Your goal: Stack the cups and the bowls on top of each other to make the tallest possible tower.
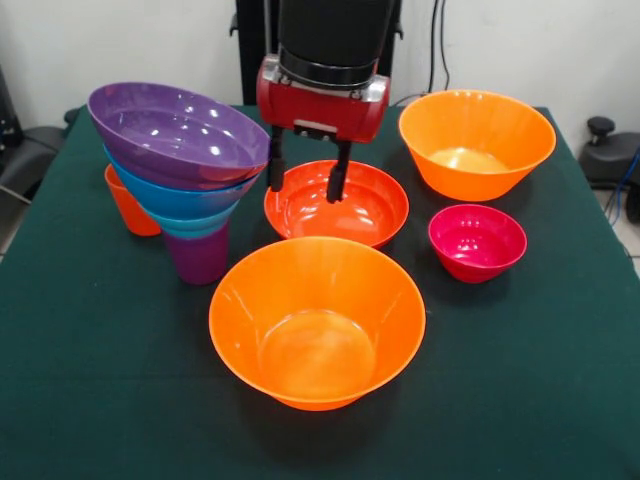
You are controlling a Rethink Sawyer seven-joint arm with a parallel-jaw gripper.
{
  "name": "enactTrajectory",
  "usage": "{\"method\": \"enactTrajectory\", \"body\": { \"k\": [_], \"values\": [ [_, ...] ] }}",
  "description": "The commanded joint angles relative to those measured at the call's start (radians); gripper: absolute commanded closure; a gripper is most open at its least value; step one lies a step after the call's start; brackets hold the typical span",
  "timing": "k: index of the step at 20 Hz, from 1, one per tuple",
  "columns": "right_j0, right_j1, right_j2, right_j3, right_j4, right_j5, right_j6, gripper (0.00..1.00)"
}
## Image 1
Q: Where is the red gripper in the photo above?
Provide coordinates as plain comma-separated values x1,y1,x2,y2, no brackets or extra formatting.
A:
256,77,391,205

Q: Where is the red-orange bowl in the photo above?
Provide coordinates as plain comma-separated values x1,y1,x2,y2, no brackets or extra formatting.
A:
263,159,410,249

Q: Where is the small blue bowl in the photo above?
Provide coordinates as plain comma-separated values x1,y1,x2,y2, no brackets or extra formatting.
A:
147,207,234,241

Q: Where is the large blue bowl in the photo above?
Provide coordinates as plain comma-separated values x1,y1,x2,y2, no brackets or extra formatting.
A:
102,143,261,222

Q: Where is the purple bowl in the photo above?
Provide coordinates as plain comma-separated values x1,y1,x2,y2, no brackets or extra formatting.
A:
87,82,272,192

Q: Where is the large orange bowl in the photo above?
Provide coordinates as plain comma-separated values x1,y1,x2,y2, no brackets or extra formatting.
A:
398,89,557,203
208,236,427,412

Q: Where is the pink bowl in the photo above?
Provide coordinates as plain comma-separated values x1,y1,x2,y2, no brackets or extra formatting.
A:
427,203,528,284

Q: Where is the purple cup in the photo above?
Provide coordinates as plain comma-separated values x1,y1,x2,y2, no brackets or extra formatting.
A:
162,222,231,287

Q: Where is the orange cup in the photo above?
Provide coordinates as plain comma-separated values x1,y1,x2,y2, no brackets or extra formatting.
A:
103,163,162,237

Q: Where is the dark green tablecloth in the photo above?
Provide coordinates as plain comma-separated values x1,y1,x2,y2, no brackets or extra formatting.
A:
0,102,640,480

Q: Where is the black cable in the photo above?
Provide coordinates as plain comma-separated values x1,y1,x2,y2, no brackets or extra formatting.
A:
393,0,454,107

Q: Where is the black pedestal leg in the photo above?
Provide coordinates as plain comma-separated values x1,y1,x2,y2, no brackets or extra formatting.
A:
578,116,640,189
0,64,82,201

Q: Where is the blue cable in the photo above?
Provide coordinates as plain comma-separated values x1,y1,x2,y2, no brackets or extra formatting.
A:
603,149,640,226

